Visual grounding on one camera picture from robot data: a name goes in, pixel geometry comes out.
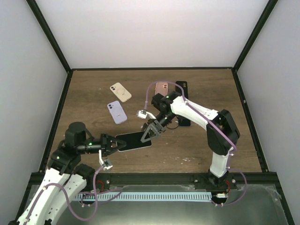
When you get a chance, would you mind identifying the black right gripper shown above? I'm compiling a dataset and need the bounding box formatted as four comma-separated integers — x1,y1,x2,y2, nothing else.
138,112,176,143

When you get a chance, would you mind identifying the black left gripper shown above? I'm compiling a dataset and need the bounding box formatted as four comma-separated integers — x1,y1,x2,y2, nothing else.
78,134,127,157

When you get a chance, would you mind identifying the white smartphone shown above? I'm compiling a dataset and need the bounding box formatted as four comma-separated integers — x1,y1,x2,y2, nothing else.
115,131,152,152

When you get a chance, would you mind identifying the blue smartphone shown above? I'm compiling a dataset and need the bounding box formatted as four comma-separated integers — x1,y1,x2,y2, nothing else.
178,117,191,127

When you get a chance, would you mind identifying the pink phone case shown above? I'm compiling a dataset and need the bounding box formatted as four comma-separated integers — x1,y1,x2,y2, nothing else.
155,82,168,96

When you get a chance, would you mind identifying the black phone case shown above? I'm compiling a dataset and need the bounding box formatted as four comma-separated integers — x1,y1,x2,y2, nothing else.
175,81,188,98

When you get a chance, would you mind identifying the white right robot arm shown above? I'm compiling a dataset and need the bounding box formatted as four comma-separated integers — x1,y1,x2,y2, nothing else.
136,91,240,189

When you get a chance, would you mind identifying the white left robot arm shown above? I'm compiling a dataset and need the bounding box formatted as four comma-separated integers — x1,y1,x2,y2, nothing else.
9,122,126,225

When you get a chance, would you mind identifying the lavender phone case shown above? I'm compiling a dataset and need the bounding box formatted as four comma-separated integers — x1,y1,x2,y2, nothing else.
107,100,128,124

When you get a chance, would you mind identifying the cream phone case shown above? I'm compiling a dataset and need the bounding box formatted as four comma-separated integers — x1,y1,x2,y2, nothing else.
110,82,132,103

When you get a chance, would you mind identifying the light blue slotted strip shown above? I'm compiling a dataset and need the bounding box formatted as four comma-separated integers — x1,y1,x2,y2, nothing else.
75,192,212,202

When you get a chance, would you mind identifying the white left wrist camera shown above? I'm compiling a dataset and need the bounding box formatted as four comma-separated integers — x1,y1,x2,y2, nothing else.
98,150,113,171

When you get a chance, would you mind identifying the black frame rail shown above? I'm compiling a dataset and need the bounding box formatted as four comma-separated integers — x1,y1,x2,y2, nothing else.
30,172,278,188

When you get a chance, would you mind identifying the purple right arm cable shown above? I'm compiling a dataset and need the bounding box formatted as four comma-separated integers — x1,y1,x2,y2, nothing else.
142,81,248,207

